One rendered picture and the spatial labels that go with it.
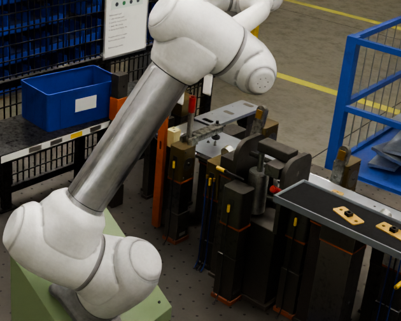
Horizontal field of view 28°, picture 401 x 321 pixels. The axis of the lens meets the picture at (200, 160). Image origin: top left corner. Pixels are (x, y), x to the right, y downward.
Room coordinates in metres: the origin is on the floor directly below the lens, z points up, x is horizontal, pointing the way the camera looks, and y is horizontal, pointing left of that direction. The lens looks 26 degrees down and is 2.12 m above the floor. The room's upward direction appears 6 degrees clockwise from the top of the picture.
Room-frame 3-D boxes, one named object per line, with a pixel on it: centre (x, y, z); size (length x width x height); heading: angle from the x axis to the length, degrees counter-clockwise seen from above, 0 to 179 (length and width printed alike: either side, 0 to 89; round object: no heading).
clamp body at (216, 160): (2.18, -0.05, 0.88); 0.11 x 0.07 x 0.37; 142
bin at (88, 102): (2.51, 0.46, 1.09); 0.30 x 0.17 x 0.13; 136
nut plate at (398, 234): (1.69, -0.48, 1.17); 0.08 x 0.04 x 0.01; 44
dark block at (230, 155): (2.13, -0.10, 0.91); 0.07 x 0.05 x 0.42; 142
